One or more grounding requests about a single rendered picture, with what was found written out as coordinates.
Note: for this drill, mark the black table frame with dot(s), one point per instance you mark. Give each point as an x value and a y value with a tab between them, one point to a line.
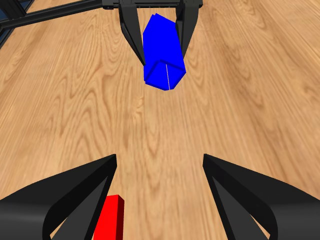
50	13

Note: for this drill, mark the thin red peg bar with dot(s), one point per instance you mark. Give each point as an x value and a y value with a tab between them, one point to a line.
110	220

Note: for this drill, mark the blue hollow socket block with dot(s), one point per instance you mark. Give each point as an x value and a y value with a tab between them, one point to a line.
162	42

